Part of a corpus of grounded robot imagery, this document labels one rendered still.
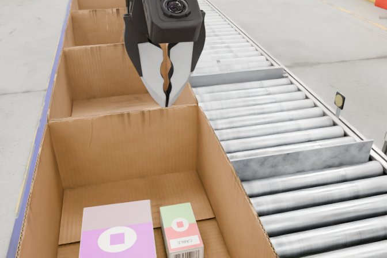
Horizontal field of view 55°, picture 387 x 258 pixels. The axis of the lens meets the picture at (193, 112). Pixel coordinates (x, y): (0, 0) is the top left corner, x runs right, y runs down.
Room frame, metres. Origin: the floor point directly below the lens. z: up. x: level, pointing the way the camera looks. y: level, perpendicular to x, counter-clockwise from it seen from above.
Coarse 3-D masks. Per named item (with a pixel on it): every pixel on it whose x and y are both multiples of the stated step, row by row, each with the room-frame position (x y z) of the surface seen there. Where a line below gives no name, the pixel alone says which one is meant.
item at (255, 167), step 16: (352, 144) 0.85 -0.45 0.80; (368, 144) 0.87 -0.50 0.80; (240, 160) 0.78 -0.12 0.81; (256, 160) 0.79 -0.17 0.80; (272, 160) 0.80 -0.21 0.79; (288, 160) 0.81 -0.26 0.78; (304, 160) 0.82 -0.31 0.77; (320, 160) 0.83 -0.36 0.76; (336, 160) 0.85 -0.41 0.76; (352, 160) 0.86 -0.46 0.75; (240, 176) 0.78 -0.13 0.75; (256, 176) 0.79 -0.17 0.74; (272, 176) 0.80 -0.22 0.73
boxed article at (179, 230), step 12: (180, 204) 0.49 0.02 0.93; (168, 216) 0.46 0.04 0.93; (180, 216) 0.46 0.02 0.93; (192, 216) 0.46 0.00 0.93; (168, 228) 0.43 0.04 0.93; (180, 228) 0.43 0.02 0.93; (192, 228) 0.43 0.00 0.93; (168, 240) 0.41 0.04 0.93; (180, 240) 0.41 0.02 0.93; (192, 240) 0.41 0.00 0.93; (168, 252) 0.39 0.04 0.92; (180, 252) 0.39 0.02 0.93; (192, 252) 0.39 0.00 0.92
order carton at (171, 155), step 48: (48, 144) 0.54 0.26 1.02; (96, 144) 0.59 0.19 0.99; (144, 144) 0.61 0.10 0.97; (192, 144) 0.64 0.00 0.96; (48, 192) 0.47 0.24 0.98; (96, 192) 0.57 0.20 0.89; (144, 192) 0.56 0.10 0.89; (192, 192) 0.56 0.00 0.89; (240, 192) 0.40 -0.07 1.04; (48, 240) 0.40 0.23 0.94; (240, 240) 0.38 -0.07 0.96
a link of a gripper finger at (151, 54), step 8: (144, 48) 0.39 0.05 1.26; (152, 48) 0.39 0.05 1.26; (160, 48) 0.39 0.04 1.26; (144, 56) 0.39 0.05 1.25; (152, 56) 0.39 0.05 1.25; (160, 56) 0.39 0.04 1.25; (144, 64) 0.39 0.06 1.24; (152, 64) 0.39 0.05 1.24; (160, 64) 0.39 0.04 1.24; (144, 72) 0.39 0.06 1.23; (152, 72) 0.39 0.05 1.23; (160, 72) 0.39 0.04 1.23; (144, 80) 0.39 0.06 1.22; (152, 80) 0.39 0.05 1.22; (160, 80) 0.39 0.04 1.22; (152, 88) 0.39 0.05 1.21; (160, 88) 0.39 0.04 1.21; (152, 96) 0.39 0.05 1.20; (160, 96) 0.39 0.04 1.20; (160, 104) 0.40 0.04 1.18
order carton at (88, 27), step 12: (72, 12) 1.34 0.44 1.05; (84, 12) 1.35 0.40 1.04; (96, 12) 1.36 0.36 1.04; (108, 12) 1.37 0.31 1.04; (120, 12) 1.38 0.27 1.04; (72, 24) 1.33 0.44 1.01; (84, 24) 1.35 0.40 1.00; (96, 24) 1.36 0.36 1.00; (108, 24) 1.37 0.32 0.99; (120, 24) 1.38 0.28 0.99; (72, 36) 1.26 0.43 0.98; (84, 36) 1.35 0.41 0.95; (96, 36) 1.36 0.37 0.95; (108, 36) 1.37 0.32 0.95; (120, 36) 1.38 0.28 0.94
